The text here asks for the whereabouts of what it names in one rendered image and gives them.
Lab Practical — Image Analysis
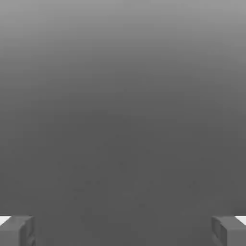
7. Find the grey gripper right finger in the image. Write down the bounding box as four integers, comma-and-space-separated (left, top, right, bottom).
210, 215, 246, 246

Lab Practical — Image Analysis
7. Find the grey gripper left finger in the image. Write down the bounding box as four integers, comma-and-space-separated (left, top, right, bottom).
0, 215, 37, 246

